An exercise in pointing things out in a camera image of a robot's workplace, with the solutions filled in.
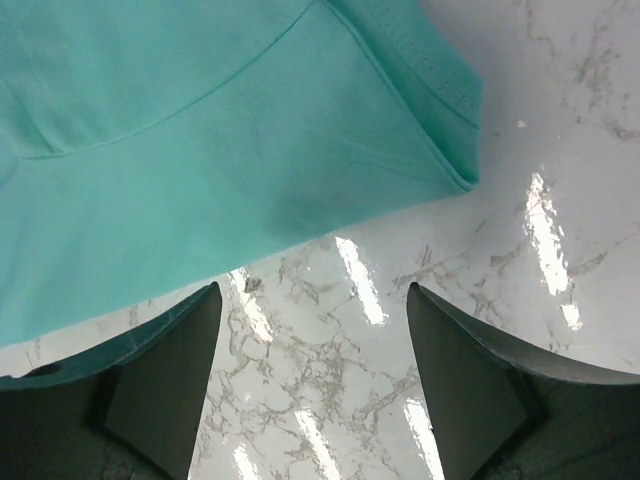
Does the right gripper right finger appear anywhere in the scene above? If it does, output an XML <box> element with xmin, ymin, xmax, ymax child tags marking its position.
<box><xmin>406</xmin><ymin>283</ymin><xmax>639</xmax><ymax>479</ymax></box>

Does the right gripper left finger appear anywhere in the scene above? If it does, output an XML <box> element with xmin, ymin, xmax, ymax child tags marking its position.
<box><xmin>1</xmin><ymin>283</ymin><xmax>222</xmax><ymax>479</ymax></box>

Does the teal t shirt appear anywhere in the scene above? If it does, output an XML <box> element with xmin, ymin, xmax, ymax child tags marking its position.
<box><xmin>1</xmin><ymin>1</ymin><xmax>482</xmax><ymax>345</ymax></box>

